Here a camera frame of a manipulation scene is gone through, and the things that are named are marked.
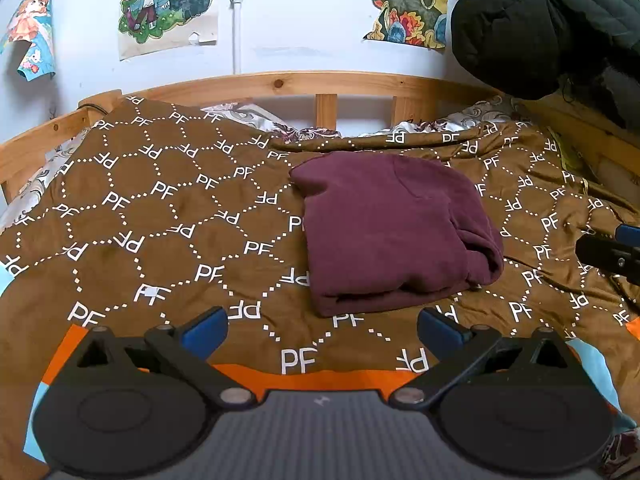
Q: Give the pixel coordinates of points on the brown printed blanket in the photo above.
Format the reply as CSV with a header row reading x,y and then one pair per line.
x,y
150,220

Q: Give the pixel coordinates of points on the lime green cloth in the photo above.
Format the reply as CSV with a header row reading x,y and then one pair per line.
x,y
567,157

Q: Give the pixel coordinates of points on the dark floral cloth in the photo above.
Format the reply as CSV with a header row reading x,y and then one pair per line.
x,y
622,452

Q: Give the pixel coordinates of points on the white wall pipe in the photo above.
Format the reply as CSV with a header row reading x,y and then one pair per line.
x,y
237,35

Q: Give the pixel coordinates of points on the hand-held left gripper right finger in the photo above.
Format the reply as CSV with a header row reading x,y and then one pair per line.
x,y
440,331

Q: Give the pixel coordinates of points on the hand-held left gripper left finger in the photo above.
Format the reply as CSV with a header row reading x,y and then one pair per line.
x,y
205,329

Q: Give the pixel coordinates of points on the maroon long-sleeve sweater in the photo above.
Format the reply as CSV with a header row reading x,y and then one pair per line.
x,y
390,225

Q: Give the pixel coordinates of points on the green cartoon character poster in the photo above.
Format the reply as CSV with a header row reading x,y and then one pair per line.
x,y
160,5

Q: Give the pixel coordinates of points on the colourful landscape poster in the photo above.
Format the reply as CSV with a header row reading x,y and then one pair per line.
x,y
405,15

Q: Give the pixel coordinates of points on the grey floral bed sheet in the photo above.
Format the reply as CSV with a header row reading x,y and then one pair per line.
x,y
235,110

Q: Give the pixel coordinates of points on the black puffer jacket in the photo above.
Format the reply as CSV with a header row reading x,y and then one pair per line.
x,y
515,25

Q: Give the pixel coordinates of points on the orange-haired figure poster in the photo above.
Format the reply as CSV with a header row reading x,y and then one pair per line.
x,y
30,25

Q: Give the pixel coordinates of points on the wooden bed frame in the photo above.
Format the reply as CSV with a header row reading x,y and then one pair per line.
x,y
300,82

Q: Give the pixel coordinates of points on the orange and light blue cloth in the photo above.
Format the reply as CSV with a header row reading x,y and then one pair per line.
x,y
310,380

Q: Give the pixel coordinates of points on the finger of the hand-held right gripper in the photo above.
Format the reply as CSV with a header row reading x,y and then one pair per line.
x,y
595,252
628,235

